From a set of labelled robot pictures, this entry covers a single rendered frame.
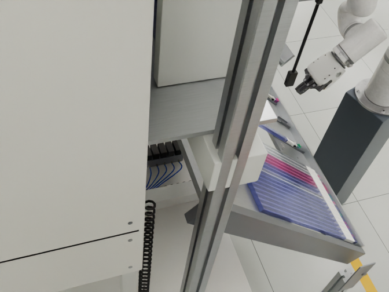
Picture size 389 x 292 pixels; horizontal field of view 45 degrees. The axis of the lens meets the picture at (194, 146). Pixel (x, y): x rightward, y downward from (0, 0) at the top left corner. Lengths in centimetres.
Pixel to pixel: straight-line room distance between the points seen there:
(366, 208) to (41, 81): 210
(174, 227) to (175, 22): 90
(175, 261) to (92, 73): 95
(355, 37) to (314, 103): 122
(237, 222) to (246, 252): 124
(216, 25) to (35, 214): 36
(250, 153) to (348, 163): 138
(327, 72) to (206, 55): 100
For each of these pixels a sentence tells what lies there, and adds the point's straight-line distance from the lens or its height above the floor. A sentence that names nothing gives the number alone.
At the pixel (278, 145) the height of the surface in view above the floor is 84.
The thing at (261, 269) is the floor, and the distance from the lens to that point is 211.
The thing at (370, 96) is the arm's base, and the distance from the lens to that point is 183.
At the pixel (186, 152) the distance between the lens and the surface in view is 87.
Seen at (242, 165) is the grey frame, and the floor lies 136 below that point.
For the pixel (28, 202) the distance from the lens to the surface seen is 67.
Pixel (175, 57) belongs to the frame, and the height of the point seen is 144.
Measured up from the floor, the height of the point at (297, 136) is 73.
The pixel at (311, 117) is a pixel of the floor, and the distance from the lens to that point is 271.
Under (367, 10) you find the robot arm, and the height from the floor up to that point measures 110.
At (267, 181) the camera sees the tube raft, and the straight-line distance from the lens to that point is 108.
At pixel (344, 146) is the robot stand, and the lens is 197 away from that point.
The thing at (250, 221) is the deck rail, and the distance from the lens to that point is 91.
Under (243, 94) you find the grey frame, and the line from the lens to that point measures 53.
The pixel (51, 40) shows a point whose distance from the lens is 47.
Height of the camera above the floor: 187
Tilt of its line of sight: 51 degrees down
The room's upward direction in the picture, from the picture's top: 10 degrees clockwise
